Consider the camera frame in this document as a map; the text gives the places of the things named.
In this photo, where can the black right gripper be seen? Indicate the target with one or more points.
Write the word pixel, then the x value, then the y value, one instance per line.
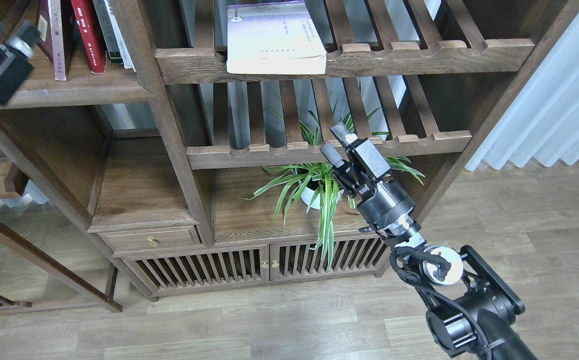
pixel 384 204

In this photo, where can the maroon book with white characters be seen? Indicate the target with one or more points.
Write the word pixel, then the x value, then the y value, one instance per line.
pixel 55 21

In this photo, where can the red paperback book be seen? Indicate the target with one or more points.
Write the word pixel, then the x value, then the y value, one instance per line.
pixel 87 23

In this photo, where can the lavender white paperback book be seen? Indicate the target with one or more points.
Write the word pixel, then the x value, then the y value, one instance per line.
pixel 277 38

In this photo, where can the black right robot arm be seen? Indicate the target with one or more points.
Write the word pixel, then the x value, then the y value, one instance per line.
pixel 470 309

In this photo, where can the white plant pot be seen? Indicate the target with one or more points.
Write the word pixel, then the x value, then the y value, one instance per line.
pixel 321 195

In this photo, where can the dark green upright book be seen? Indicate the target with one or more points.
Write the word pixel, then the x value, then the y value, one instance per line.
pixel 108 33

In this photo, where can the white upright book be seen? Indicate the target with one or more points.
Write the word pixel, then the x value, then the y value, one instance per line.
pixel 120 41

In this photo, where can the right slatted cabinet door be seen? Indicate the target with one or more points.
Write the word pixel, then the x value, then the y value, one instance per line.
pixel 353 256

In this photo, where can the slatted cabinet door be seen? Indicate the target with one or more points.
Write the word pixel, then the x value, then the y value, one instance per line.
pixel 353 256
pixel 197 271

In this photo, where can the dark wooden bookshelf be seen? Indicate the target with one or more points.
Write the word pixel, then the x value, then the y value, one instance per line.
pixel 180 141

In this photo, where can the left slatted cabinet door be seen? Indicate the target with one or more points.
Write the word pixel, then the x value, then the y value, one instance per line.
pixel 197 271

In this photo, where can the white sheer curtain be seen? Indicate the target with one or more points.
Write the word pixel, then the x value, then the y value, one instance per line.
pixel 543 122

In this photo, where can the small wooden drawer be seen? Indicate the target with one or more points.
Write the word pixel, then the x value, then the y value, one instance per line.
pixel 151 239

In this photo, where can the wooden side furniture frame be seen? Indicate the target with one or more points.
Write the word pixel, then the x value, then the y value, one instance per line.
pixel 49 240

